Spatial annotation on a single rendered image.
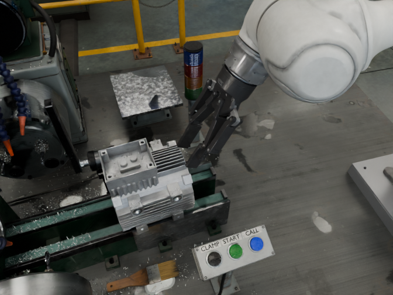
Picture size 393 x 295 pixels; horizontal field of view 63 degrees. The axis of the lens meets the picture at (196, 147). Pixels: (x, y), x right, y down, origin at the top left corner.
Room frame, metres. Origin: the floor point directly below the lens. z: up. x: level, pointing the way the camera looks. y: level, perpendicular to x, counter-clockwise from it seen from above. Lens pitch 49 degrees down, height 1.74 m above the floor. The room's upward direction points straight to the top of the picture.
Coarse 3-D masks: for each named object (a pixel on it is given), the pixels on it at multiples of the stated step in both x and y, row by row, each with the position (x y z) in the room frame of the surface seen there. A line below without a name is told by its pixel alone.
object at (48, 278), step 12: (24, 276) 0.20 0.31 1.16; (36, 276) 0.20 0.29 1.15; (48, 276) 0.21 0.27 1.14; (60, 276) 0.21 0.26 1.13; (72, 276) 0.22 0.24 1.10; (0, 288) 0.18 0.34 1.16; (12, 288) 0.18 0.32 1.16; (24, 288) 0.18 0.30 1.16; (36, 288) 0.18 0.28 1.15; (48, 288) 0.18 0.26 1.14; (60, 288) 0.19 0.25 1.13; (72, 288) 0.20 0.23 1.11; (84, 288) 0.21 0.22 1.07
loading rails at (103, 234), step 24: (192, 168) 0.61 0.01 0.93; (48, 216) 0.45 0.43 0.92; (96, 216) 0.47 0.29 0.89; (192, 216) 0.45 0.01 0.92; (216, 216) 0.48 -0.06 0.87; (24, 240) 0.40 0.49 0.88; (48, 240) 0.41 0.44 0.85; (72, 240) 0.38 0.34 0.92; (96, 240) 0.37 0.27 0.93; (120, 240) 0.39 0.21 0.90; (144, 240) 0.40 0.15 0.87; (168, 240) 0.42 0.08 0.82; (24, 264) 0.31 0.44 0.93; (72, 264) 0.34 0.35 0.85
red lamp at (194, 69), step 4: (184, 64) 0.84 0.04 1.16; (200, 64) 0.84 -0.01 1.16; (184, 68) 0.84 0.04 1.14; (188, 68) 0.83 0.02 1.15; (192, 68) 0.83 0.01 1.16; (196, 68) 0.83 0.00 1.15; (200, 68) 0.84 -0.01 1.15; (184, 72) 0.85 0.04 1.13; (188, 72) 0.83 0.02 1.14; (192, 72) 0.83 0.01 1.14; (196, 72) 0.83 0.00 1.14; (200, 72) 0.84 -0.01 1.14; (188, 76) 0.83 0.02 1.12; (192, 76) 0.83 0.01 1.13; (196, 76) 0.83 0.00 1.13
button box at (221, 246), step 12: (252, 228) 0.33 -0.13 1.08; (264, 228) 0.33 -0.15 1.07; (216, 240) 0.30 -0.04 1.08; (228, 240) 0.31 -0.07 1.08; (240, 240) 0.31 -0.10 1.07; (264, 240) 0.31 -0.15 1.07; (192, 252) 0.29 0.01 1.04; (204, 252) 0.28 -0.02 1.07; (228, 252) 0.28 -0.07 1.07; (252, 252) 0.28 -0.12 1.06; (264, 252) 0.29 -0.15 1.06; (204, 264) 0.26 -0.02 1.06; (228, 264) 0.26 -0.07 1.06; (240, 264) 0.26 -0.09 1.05; (204, 276) 0.24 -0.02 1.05; (216, 276) 0.24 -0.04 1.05
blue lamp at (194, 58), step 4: (184, 52) 0.84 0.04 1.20; (188, 52) 0.83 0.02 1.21; (200, 52) 0.83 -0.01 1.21; (184, 56) 0.84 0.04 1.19; (188, 56) 0.83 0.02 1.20; (192, 56) 0.83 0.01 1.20; (196, 56) 0.83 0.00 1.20; (200, 56) 0.83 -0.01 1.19; (184, 60) 0.84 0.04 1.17; (188, 60) 0.83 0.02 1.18; (192, 60) 0.83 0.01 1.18; (196, 60) 0.83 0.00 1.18; (200, 60) 0.84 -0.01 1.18; (188, 64) 0.83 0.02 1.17; (192, 64) 0.83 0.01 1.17; (196, 64) 0.83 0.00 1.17
